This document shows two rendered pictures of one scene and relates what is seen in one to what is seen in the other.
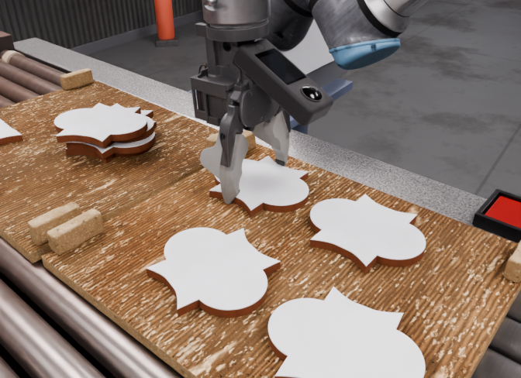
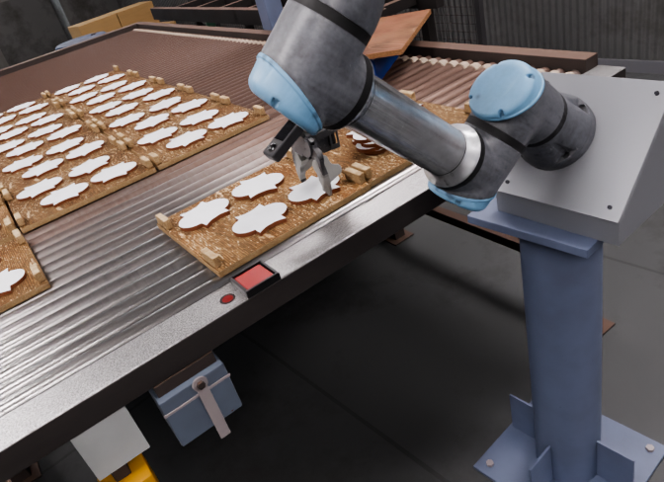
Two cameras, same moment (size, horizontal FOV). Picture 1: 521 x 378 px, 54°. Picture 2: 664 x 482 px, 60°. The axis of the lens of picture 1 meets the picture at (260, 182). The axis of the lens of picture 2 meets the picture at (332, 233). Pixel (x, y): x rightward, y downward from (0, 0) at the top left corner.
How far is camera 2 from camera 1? 1.54 m
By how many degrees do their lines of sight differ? 90
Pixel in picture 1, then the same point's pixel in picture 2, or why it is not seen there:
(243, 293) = (238, 192)
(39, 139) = not seen: hidden behind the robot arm
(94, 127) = not seen: hidden behind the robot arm
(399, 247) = (239, 225)
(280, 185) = (305, 193)
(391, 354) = (192, 221)
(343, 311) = (215, 211)
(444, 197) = (292, 259)
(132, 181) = (336, 158)
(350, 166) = (342, 225)
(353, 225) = (262, 213)
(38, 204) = not seen: hidden behind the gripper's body
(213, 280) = (248, 186)
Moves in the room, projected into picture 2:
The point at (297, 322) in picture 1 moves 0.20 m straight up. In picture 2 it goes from (217, 203) to (188, 127)
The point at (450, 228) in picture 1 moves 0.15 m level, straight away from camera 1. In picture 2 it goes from (250, 246) to (302, 260)
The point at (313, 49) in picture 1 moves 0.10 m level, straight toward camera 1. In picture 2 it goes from (565, 186) to (510, 188)
